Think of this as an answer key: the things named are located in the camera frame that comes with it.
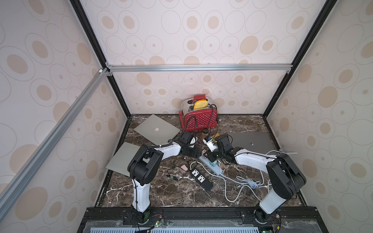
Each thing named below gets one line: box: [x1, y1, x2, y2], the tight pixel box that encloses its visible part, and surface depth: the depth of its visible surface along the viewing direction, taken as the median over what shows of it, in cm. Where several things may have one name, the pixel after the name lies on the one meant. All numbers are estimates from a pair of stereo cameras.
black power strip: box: [189, 168, 214, 192], surface depth 85 cm
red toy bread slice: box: [192, 94, 206, 105], surface depth 104 cm
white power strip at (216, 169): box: [198, 155, 222, 176], surface depth 90 cm
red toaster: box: [178, 98, 218, 132], surface depth 104 cm
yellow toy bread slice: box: [193, 99, 208, 110], surface depth 102 cm
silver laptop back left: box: [134, 114, 181, 145], surface depth 115 cm
